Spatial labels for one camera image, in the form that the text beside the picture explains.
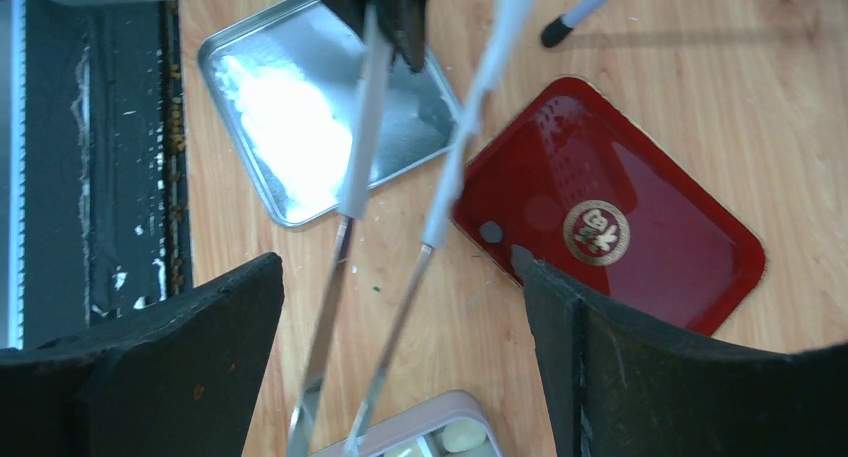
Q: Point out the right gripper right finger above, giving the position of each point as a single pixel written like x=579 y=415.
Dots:
x=619 y=382

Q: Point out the dark grey chocolate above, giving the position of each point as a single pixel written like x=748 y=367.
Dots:
x=491 y=232

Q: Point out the grey tripod stand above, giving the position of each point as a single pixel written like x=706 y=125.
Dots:
x=560 y=27

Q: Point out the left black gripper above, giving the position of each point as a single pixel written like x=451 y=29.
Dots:
x=402 y=22

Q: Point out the silver tin lid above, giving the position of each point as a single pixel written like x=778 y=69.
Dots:
x=284 y=82

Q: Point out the red lacquer tray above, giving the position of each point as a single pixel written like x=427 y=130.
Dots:
x=573 y=182

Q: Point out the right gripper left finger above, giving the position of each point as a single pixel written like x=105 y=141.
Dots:
x=177 y=378

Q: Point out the silver compartment tin box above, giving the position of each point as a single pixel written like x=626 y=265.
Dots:
x=450 y=424

